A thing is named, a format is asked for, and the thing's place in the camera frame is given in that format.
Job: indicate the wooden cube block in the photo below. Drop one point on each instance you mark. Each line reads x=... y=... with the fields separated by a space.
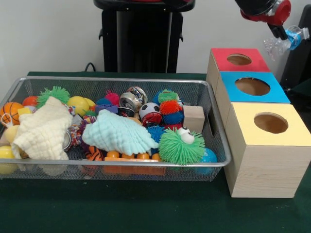
x=193 y=117

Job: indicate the multicolour puffer caterpillar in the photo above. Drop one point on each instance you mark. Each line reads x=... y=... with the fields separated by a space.
x=170 y=109

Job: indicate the cream waffle cloth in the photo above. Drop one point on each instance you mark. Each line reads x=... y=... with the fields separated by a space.
x=41 y=131

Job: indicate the shallow clear mesh bin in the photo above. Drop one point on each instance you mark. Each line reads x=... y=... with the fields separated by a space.
x=36 y=174

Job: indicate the light blue waffle cloth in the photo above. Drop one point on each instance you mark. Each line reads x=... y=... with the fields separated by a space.
x=116 y=133

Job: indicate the small green puffer ball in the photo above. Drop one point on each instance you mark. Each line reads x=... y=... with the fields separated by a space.
x=57 y=93

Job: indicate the bottle with blue label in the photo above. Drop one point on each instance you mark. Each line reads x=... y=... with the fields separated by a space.
x=292 y=40

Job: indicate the small orange basketball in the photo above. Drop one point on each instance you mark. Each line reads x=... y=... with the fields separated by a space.
x=12 y=111

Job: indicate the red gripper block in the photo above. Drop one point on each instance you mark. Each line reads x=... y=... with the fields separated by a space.
x=283 y=12

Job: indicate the crushed silver can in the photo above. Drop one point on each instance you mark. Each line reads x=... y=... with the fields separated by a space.
x=132 y=98

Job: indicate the black robot stand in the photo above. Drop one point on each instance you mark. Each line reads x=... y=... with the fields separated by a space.
x=145 y=36

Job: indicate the wooden box with three holes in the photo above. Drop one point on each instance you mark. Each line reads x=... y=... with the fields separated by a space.
x=262 y=170

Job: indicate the dark green side table cloth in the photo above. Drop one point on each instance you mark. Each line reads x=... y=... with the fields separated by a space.
x=302 y=93

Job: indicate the small soccer ball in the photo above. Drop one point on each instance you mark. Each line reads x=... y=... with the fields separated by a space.
x=149 y=110

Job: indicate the orange toy brick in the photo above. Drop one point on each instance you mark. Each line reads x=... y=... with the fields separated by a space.
x=131 y=157

